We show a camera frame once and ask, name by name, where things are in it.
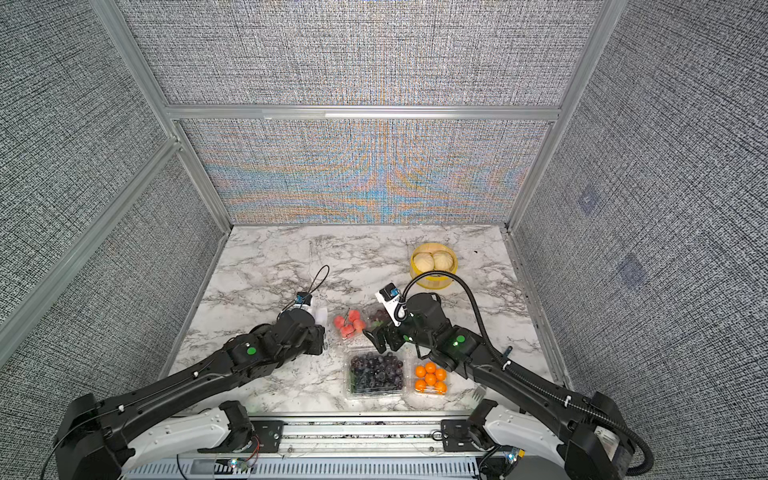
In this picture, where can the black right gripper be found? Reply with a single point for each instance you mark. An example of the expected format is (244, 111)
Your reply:
(380, 339)

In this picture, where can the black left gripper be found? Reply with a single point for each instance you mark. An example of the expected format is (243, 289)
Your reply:
(318, 334)

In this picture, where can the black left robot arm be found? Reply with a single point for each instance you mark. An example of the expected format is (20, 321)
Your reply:
(94, 438)

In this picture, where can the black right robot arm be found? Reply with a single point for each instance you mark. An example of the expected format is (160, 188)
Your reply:
(585, 435)

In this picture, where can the clear box mixed grapes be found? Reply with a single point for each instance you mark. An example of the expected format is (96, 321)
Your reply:
(377, 315)

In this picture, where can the clear box red strawberries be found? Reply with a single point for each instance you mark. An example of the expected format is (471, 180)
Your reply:
(346, 324)

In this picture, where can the clear box dark grapes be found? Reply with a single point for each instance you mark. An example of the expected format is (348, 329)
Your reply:
(370, 374)

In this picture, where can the clear box orange kumquats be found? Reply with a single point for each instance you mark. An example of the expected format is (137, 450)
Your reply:
(427, 378)

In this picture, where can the left steamed bun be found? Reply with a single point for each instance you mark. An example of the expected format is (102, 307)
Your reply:
(423, 261)

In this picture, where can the steamed bun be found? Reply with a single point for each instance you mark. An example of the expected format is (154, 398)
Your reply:
(423, 261)
(443, 260)

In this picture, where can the yellow bamboo steamer basket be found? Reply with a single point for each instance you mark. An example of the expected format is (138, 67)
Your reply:
(432, 282)

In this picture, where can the right steamed bun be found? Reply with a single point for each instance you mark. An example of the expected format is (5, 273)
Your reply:
(443, 260)

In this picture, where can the aluminium front rail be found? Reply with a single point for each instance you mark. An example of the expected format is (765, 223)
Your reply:
(394, 435)

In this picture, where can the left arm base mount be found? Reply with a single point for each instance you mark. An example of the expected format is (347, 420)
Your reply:
(266, 436)

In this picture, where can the green handled fork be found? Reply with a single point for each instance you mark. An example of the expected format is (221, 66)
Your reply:
(479, 393)

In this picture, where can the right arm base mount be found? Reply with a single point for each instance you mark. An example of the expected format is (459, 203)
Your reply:
(456, 436)

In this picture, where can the grey perforated cable tray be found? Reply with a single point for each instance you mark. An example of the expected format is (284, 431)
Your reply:
(310, 468)

